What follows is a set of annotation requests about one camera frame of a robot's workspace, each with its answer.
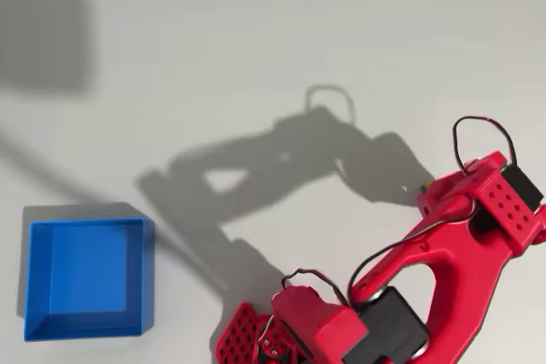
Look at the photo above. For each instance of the red robot arm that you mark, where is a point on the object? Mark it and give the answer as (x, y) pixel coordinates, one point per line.
(460, 261)

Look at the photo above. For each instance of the blue plastic bin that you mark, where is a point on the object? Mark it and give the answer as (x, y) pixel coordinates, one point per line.
(89, 270)

